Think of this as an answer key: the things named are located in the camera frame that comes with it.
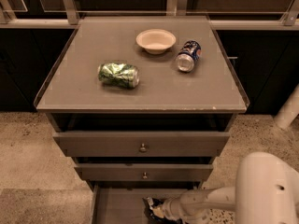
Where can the white pipe leg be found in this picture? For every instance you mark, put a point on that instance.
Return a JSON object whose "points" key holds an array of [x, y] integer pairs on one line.
{"points": [[289, 111]]}

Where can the crushed green soda can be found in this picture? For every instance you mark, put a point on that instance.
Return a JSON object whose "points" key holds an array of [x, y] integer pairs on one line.
{"points": [[119, 74]]}

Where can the top drawer metal knob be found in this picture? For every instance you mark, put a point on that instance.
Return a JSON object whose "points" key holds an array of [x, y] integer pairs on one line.
{"points": [[143, 148]]}

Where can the top grey drawer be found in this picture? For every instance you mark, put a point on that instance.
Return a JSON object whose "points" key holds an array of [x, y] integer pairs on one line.
{"points": [[127, 144]]}

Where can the grey drawer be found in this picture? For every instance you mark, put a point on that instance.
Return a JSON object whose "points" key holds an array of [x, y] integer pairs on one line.
{"points": [[133, 172], [125, 206], [127, 144]]}

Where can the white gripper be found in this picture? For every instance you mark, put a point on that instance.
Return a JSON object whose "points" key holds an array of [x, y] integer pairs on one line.
{"points": [[175, 208]]}

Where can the white paper bowl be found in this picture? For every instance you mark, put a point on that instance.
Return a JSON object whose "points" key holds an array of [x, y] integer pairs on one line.
{"points": [[155, 41]]}

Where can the blue soda can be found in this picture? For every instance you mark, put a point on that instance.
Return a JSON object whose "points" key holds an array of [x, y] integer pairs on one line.
{"points": [[188, 56]]}

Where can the blue chip bag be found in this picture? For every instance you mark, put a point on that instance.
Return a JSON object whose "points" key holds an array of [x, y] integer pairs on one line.
{"points": [[151, 203]]}

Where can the grey drawer cabinet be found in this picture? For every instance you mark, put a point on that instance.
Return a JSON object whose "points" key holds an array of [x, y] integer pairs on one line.
{"points": [[207, 99]]}

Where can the middle grey drawer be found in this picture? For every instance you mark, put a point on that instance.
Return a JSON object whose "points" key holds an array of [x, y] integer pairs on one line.
{"points": [[133, 172]]}

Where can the metal railing frame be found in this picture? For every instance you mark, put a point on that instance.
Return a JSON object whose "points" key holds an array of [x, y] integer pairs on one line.
{"points": [[222, 14]]}

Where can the bottom grey drawer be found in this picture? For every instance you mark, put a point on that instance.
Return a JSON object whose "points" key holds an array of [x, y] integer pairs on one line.
{"points": [[125, 206]]}

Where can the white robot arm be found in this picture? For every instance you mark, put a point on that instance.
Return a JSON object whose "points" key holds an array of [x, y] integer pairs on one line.
{"points": [[266, 191]]}

